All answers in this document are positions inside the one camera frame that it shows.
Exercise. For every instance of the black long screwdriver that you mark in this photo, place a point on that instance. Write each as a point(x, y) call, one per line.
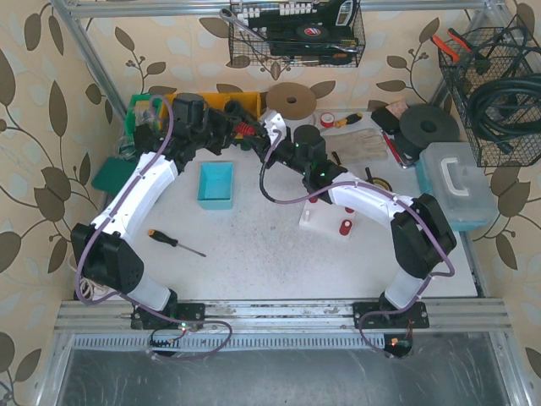
point(161, 237)

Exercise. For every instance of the teal plastic tray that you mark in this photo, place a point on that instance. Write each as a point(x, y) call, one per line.
point(215, 186)

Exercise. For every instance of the centre wire basket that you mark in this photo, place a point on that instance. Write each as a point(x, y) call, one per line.
point(282, 34)

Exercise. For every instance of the wire basket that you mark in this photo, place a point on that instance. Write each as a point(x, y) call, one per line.
point(497, 95)
point(282, 34)

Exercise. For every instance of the brown packing tape roll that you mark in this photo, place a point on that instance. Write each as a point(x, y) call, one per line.
point(382, 183)

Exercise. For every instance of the small black yellow screwdriver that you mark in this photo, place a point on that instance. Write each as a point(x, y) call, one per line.
point(336, 158)

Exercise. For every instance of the green storage bin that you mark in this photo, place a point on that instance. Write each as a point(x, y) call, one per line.
point(138, 113)

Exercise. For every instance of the white peg base plate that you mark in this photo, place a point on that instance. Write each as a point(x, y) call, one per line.
point(324, 218)

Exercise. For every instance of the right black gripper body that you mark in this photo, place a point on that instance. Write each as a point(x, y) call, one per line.
point(270, 141)

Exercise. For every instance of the right wire basket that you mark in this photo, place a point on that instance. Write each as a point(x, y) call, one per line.
point(497, 95)

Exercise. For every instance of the orange handled pliers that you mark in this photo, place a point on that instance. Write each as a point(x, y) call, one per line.
point(456, 39)

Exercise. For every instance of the grey pipe fitting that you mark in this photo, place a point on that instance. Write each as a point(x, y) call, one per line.
point(234, 108)

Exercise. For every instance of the clear teal toolbox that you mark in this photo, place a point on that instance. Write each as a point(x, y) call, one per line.
point(449, 172)

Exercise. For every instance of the black handled claw hammer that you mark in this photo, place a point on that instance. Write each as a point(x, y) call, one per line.
point(369, 175)

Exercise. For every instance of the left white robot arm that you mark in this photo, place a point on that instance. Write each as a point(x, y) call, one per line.
point(166, 142)

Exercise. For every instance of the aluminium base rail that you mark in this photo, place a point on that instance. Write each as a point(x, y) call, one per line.
point(281, 324)

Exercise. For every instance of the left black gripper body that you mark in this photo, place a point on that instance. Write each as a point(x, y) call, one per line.
point(222, 131)

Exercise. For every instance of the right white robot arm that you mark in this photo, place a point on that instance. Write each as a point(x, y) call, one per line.
point(421, 235)

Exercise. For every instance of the red utility knife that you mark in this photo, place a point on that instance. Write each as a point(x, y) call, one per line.
point(393, 150)

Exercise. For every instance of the small red spring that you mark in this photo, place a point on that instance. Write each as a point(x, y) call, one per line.
point(245, 129)

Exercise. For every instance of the black sponge block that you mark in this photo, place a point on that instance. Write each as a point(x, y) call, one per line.
point(386, 120)

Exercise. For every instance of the red white tape roll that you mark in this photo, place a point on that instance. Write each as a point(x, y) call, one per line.
point(327, 120)

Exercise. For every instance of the yellow storage bins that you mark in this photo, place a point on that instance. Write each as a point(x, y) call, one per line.
point(215, 99)

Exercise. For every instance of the black disc spool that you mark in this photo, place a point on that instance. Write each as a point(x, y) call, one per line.
point(422, 125)

